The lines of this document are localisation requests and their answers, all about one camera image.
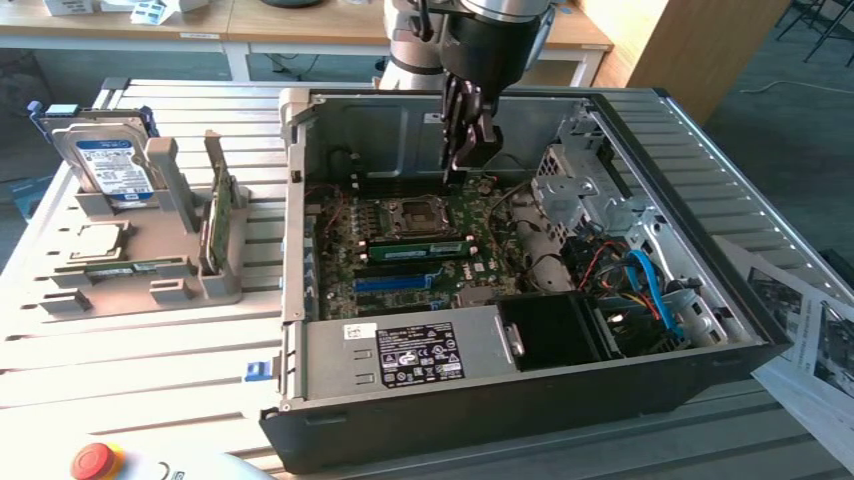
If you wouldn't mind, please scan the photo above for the white box with blue print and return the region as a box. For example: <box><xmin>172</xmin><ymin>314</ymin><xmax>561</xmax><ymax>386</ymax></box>
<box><xmin>128</xmin><ymin>0</ymin><xmax>176</xmax><ymax>25</ymax></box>

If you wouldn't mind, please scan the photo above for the green RAM stick in slot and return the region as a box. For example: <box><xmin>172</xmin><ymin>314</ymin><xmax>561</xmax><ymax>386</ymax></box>
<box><xmin>365</xmin><ymin>240</ymin><xmax>469</xmax><ymax>263</ymax></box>

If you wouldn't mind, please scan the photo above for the grey parts rack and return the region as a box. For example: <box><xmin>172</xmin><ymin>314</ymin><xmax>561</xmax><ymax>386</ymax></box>
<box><xmin>37</xmin><ymin>136</ymin><xmax>245</xmax><ymax>320</ymax></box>

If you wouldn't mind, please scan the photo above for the white teach pendant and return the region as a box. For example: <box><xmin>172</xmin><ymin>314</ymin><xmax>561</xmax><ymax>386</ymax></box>
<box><xmin>122</xmin><ymin>447</ymin><xmax>285</xmax><ymax>480</ymax></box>

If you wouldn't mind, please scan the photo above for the white cardboard box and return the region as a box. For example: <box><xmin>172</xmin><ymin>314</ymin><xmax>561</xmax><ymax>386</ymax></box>
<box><xmin>41</xmin><ymin>0</ymin><xmax>96</xmax><ymax>17</ymax></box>

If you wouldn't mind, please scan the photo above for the grey power supply unit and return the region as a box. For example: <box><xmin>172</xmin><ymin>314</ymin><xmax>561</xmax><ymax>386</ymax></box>
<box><xmin>301</xmin><ymin>304</ymin><xmax>523</xmax><ymax>402</ymax></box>

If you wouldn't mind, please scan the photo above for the metal disk bay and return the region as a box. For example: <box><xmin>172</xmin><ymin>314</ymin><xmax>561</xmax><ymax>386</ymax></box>
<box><xmin>531</xmin><ymin>143</ymin><xmax>649</xmax><ymax>239</ymax></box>

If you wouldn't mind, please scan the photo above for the black chair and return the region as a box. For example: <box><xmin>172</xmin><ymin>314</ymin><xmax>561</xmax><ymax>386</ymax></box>
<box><xmin>775</xmin><ymin>0</ymin><xmax>854</xmax><ymax>65</ymax></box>

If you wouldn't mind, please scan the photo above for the hard disk with blue label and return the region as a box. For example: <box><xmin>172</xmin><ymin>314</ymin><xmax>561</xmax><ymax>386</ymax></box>
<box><xmin>50</xmin><ymin>123</ymin><xmax>158</xmax><ymax>205</ymax></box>

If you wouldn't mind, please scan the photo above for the hard disk in blue caddy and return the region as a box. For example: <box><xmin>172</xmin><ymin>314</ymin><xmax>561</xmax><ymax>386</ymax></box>
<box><xmin>25</xmin><ymin>100</ymin><xmax>160</xmax><ymax>139</ymax></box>

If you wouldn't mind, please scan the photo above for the silver CPU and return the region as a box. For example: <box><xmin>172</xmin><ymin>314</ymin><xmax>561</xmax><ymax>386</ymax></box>
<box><xmin>68</xmin><ymin>222</ymin><xmax>133</xmax><ymax>262</ymax></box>

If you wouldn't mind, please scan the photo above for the CPU socket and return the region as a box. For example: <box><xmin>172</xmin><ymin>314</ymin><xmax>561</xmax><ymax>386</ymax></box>
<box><xmin>377</xmin><ymin>196</ymin><xmax>446</xmax><ymax>237</ymax></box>

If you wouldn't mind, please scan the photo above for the wooden cabinet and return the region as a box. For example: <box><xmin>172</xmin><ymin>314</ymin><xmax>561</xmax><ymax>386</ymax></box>
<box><xmin>591</xmin><ymin>0</ymin><xmax>783</xmax><ymax>127</ymax></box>

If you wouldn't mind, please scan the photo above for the black fan shroud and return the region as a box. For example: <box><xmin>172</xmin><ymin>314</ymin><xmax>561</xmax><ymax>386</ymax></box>
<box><xmin>495</xmin><ymin>293</ymin><xmax>627</xmax><ymax>372</ymax></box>

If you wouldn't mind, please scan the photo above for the blue SATA wire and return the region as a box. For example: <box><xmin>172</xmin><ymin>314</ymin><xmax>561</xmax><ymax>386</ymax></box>
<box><xmin>624</xmin><ymin>248</ymin><xmax>689</xmax><ymax>347</ymax></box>

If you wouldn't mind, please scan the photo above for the green motherboard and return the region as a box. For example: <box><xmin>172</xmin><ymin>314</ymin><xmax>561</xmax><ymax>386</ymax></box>
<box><xmin>302</xmin><ymin>172</ymin><xmax>537</xmax><ymax>322</ymax></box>

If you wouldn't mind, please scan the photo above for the red emergency stop button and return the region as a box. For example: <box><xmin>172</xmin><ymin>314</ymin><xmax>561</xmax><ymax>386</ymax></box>
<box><xmin>68</xmin><ymin>441</ymin><xmax>128</xmax><ymax>480</ymax></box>

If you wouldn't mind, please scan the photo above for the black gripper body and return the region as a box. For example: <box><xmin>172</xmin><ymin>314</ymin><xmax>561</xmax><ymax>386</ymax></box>
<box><xmin>438</xmin><ymin>13</ymin><xmax>543</xmax><ymax>97</ymax></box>

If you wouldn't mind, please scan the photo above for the white cable on floor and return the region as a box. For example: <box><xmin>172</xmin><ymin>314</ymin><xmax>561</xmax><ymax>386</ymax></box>
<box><xmin>737</xmin><ymin>78</ymin><xmax>843</xmax><ymax>95</ymax></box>

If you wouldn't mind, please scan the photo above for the blue expansion slot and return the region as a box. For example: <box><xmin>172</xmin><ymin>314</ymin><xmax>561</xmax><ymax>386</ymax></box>
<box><xmin>352</xmin><ymin>274</ymin><xmax>429</xmax><ymax>295</ymax></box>

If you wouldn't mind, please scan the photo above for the open black PC case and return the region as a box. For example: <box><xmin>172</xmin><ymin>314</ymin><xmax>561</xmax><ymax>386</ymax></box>
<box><xmin>257</xmin><ymin>86</ymin><xmax>796</xmax><ymax>475</ymax></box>

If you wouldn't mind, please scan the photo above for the printed newspaper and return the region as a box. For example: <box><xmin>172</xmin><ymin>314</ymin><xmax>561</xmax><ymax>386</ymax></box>
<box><xmin>711</xmin><ymin>233</ymin><xmax>854</xmax><ymax>472</ymax></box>

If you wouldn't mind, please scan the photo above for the wooden desk with white frame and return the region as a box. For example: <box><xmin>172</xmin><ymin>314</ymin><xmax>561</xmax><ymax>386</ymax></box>
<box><xmin>0</xmin><ymin>0</ymin><xmax>616</xmax><ymax>87</ymax></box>

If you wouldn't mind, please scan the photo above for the green graphics card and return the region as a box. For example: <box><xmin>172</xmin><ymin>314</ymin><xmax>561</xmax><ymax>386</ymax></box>
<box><xmin>198</xmin><ymin>128</ymin><xmax>240</xmax><ymax>277</ymax></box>

